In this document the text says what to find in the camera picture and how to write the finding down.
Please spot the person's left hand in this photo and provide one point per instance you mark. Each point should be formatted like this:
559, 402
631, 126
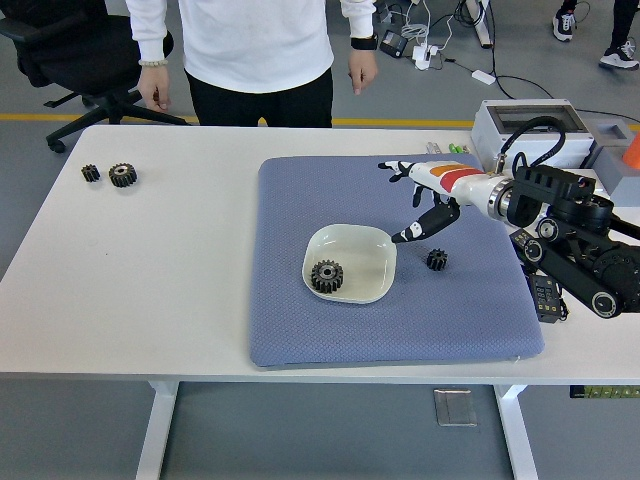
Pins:
362, 67

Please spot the person's right hand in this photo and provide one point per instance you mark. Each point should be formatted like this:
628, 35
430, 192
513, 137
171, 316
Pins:
155, 87

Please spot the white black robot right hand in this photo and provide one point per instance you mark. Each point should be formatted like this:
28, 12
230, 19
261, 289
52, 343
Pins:
450, 182

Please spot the small black gear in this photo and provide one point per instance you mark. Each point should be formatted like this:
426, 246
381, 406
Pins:
437, 260
89, 173

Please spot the white square dish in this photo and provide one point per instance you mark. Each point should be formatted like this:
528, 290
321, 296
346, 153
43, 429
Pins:
362, 260

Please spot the large black gear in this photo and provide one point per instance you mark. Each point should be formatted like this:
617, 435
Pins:
122, 175
327, 276

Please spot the person's left forearm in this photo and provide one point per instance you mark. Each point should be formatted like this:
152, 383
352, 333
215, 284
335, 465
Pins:
357, 17

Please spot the person's right forearm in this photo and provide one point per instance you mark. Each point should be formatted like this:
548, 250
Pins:
150, 30

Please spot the small white box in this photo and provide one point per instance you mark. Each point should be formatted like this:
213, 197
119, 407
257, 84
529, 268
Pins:
482, 76

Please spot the black wristwatch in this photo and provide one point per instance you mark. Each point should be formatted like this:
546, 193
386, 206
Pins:
363, 42

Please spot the green connectors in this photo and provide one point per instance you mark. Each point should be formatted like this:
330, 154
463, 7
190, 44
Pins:
457, 148

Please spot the silver connectors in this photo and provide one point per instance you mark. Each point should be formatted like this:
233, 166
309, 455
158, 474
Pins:
433, 148

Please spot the black device on floor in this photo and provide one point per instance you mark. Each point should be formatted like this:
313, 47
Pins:
393, 43

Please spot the white power adapter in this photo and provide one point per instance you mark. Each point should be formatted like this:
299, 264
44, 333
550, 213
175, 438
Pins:
424, 56

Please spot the black office chair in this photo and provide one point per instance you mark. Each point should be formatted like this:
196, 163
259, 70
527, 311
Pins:
75, 55

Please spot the black digital meter module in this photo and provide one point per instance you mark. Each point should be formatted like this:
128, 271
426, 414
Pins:
520, 238
547, 300

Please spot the person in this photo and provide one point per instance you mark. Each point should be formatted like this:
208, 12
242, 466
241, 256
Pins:
622, 20
255, 45

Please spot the white background desk leg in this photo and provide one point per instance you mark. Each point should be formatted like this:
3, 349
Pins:
479, 25

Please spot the blue-grey quilted mat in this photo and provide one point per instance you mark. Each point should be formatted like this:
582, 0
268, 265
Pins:
400, 330

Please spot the grey block with recess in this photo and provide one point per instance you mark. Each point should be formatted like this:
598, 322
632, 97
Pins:
612, 155

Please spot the black white sneaker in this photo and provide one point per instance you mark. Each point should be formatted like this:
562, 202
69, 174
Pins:
564, 26
620, 57

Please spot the metal floor plate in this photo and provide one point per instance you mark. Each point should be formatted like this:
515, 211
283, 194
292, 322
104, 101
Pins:
454, 407

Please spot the green terminal strip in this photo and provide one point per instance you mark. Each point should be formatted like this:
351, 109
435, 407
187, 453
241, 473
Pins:
605, 392

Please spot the white table leg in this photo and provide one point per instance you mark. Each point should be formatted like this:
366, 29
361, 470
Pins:
157, 430
517, 435

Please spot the grey electrical enclosure box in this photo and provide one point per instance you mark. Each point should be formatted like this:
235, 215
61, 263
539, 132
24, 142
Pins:
485, 132

